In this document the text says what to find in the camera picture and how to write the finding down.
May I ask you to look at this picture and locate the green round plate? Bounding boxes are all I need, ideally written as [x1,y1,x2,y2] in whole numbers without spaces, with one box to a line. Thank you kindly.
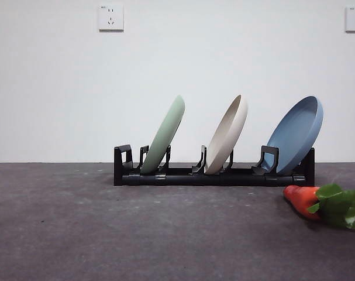
[142,94,186,174]

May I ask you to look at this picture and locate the orange carrot with green leaves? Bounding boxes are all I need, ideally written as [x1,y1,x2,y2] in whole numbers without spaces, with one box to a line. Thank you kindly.
[283,183,355,231]

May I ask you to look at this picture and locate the black plate rack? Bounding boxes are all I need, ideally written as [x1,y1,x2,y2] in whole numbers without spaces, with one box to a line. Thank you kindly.
[113,144,315,187]

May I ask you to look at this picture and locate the beige round plate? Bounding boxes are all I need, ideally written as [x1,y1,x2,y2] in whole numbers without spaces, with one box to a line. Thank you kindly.
[204,94,249,175]

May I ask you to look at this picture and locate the blue round plate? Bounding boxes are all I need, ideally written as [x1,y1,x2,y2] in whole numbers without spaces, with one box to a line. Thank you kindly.
[266,95,324,174]

